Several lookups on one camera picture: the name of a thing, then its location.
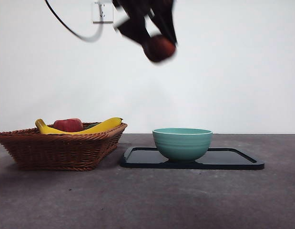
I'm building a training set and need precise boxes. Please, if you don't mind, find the dark purple plum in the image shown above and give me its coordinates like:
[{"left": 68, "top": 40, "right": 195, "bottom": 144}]
[{"left": 143, "top": 35, "right": 177, "bottom": 63}]

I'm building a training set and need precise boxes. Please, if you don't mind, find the teal ceramic bowl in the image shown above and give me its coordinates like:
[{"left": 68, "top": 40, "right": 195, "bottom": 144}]
[{"left": 152, "top": 128, "right": 214, "bottom": 163}]

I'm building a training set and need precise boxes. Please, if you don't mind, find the yellow banana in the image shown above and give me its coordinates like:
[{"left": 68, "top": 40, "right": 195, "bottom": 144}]
[{"left": 35, "top": 117, "right": 124, "bottom": 135}]

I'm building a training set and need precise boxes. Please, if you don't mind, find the green vegetable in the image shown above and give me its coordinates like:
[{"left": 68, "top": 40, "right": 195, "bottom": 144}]
[{"left": 85, "top": 122, "right": 102, "bottom": 130}]

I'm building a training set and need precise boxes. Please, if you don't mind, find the red apple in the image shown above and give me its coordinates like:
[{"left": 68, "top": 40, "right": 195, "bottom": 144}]
[{"left": 53, "top": 118, "right": 83, "bottom": 132}]

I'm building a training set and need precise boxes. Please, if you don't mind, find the black rectangular tray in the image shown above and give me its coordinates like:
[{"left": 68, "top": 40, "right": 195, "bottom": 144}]
[{"left": 120, "top": 146, "right": 265, "bottom": 170}]

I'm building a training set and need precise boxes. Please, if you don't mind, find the brown wicker basket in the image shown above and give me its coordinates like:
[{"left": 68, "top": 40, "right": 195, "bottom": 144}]
[{"left": 0, "top": 123, "right": 128, "bottom": 171}]

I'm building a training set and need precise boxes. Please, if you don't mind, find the white wall power socket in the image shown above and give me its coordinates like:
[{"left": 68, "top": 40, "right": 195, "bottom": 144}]
[{"left": 92, "top": 1, "right": 114, "bottom": 24}]

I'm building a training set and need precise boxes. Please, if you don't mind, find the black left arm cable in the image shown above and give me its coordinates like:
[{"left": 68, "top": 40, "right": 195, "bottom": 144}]
[{"left": 44, "top": 0, "right": 104, "bottom": 43}]

